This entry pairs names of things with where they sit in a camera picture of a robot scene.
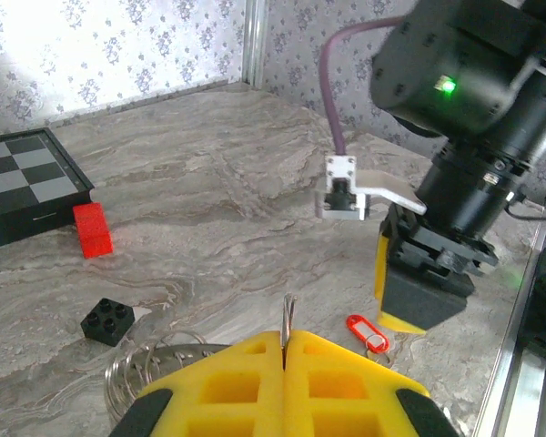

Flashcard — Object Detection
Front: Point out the red block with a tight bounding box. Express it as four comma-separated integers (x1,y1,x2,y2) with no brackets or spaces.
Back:
72,202,115,259

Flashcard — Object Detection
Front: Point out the black grey chessboard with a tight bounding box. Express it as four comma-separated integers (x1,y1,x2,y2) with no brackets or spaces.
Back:
0,127,96,254

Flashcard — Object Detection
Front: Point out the purple cable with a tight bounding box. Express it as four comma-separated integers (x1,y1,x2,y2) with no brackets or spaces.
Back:
320,15,409,158

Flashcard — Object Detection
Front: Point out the red key tag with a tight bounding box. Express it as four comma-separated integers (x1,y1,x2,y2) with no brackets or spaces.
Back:
345,313,391,354

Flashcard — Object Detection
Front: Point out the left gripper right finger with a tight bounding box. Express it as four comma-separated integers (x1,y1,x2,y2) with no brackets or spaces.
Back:
284,330,459,437

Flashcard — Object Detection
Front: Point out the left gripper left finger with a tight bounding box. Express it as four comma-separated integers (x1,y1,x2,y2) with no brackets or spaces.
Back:
111,330,286,437

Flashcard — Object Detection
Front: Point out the thin black cable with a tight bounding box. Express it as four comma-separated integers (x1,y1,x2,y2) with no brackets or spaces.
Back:
503,189,546,223

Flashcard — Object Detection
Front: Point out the silver key ring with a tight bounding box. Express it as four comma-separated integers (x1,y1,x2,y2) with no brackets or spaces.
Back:
157,330,209,354
103,352,140,425
280,293,298,355
123,345,165,401

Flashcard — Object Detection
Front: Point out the aluminium frame post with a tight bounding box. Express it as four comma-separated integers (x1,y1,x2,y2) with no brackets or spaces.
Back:
242,0,270,91

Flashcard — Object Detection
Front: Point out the black toy brick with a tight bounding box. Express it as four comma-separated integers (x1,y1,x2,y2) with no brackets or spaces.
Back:
80,298,136,348

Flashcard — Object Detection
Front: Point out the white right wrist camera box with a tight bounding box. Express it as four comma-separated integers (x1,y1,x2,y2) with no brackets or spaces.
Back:
315,154,428,223

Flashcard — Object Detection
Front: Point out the aluminium frame rail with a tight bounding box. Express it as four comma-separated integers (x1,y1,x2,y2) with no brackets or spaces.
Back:
471,190,546,437

